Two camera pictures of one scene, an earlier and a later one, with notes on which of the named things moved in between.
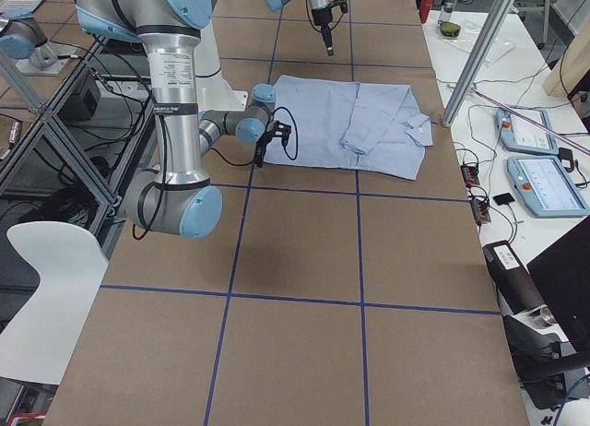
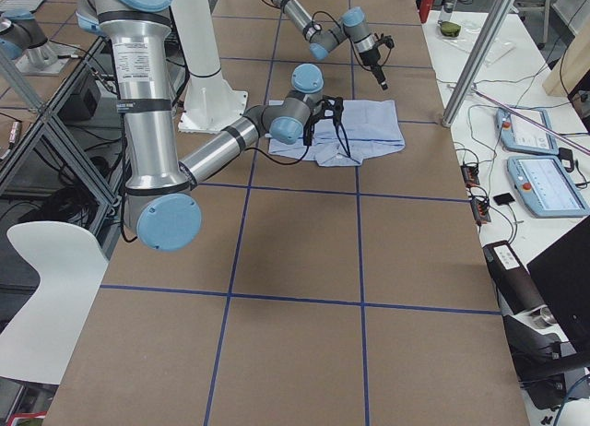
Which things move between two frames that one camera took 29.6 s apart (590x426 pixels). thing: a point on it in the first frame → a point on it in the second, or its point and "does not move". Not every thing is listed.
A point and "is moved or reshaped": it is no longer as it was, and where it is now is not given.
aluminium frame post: [481, 53] does not move
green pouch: [449, 29] does not move
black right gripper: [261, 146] → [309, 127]
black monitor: [562, 272] does not move
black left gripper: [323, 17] → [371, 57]
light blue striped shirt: [375, 127] is moved or reshaped
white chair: [36, 343] does not move
